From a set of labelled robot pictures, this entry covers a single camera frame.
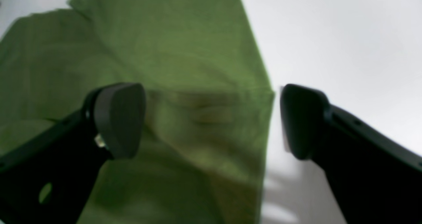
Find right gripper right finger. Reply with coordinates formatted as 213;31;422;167
280;84;422;224

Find green t-shirt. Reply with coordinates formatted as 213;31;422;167
1;0;274;224

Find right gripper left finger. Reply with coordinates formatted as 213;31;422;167
0;82;146;224

